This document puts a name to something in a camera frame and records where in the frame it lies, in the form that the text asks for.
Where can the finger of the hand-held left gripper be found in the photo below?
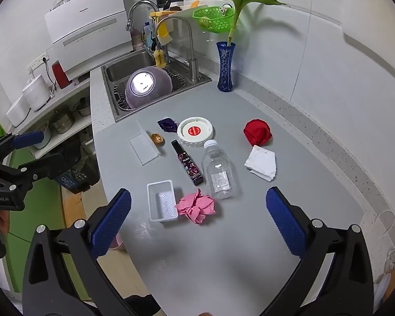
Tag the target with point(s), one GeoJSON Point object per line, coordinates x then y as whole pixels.
{"type": "Point", "coordinates": [47, 164]}
{"type": "Point", "coordinates": [28, 139]}

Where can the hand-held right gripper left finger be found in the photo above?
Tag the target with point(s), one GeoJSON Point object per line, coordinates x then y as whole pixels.
{"type": "Point", "coordinates": [112, 223]}

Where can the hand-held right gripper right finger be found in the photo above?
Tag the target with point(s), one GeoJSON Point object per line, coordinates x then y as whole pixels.
{"type": "Point", "coordinates": [286, 223]}

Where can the white plastic tray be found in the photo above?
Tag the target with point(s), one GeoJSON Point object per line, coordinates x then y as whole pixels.
{"type": "Point", "coordinates": [163, 204]}

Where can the clear plastic tray lid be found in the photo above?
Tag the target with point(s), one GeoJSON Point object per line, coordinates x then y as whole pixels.
{"type": "Point", "coordinates": [144, 146]}

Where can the pink paper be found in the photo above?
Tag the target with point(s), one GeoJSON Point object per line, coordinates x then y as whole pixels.
{"type": "Point", "coordinates": [196, 205]}

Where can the clear plastic bottle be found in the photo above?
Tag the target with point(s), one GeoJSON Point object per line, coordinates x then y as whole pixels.
{"type": "Point", "coordinates": [217, 171]}

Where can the gold foil wrapper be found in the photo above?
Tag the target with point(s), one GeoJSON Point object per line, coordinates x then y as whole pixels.
{"type": "Point", "coordinates": [157, 138]}

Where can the black floral print tube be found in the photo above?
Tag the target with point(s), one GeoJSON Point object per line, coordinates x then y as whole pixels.
{"type": "Point", "coordinates": [186, 161]}

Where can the person's left hand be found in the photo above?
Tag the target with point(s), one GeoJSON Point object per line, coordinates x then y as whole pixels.
{"type": "Point", "coordinates": [4, 220]}

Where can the white square appliance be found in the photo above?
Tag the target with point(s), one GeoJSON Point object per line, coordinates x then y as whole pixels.
{"type": "Point", "coordinates": [18, 110]}

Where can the large steel pot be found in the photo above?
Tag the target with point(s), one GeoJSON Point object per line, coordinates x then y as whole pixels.
{"type": "Point", "coordinates": [62, 123]}

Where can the white round appliance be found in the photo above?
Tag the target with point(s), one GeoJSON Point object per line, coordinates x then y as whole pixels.
{"type": "Point", "coordinates": [36, 92]}

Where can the white shelf unit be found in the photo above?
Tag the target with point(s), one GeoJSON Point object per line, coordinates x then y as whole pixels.
{"type": "Point", "coordinates": [69, 93]}

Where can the small steel pot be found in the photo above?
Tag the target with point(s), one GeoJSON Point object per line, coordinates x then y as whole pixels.
{"type": "Point", "coordinates": [83, 107]}

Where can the white paper napkin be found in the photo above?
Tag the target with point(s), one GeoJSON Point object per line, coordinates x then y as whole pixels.
{"type": "Point", "coordinates": [260, 163]}

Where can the red container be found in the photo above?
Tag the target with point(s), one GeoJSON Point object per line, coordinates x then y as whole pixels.
{"type": "Point", "coordinates": [61, 75]}

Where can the red crumpled paper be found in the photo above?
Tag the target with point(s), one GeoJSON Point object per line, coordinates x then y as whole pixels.
{"type": "Point", "coordinates": [256, 131]}

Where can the purple foil wrapper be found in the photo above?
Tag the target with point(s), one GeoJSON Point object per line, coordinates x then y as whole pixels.
{"type": "Point", "coordinates": [168, 125]}

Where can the clear plastic bag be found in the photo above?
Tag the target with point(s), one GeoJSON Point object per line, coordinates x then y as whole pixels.
{"type": "Point", "coordinates": [393, 263]}

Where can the stainless steel sink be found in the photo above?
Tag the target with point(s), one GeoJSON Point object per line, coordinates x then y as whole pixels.
{"type": "Point", "coordinates": [125, 65]}

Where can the white plate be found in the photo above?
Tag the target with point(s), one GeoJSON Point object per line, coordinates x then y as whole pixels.
{"type": "Point", "coordinates": [195, 131]}

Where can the white dishwasher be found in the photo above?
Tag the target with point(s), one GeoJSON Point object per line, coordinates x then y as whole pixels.
{"type": "Point", "coordinates": [85, 23]}

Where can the purple plastic bowl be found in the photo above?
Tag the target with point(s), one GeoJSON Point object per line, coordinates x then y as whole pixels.
{"type": "Point", "coordinates": [158, 85]}

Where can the pink soap bottle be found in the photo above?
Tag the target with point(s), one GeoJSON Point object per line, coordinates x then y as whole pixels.
{"type": "Point", "coordinates": [137, 39]}

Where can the yellow sponge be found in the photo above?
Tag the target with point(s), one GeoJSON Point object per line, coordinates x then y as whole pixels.
{"type": "Point", "coordinates": [159, 59]}

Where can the blue soap bottle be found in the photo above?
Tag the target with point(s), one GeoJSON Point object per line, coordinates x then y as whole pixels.
{"type": "Point", "coordinates": [148, 34]}

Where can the blue glass vase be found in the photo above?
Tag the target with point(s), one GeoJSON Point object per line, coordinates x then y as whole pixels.
{"type": "Point", "coordinates": [225, 72]}

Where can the curved chrome faucet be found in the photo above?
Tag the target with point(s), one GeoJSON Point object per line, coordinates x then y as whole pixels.
{"type": "Point", "coordinates": [141, 4]}

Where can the yellow plastic rack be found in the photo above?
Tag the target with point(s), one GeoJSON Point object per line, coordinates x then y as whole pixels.
{"type": "Point", "coordinates": [161, 13]}

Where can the tall chrome faucet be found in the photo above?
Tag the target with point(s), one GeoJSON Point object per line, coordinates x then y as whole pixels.
{"type": "Point", "coordinates": [191, 49]}

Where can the green plastic basket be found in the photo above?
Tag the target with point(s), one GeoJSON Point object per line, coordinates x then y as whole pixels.
{"type": "Point", "coordinates": [214, 23]}

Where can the white wall socket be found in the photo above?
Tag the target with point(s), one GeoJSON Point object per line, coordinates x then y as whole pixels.
{"type": "Point", "coordinates": [41, 60]}

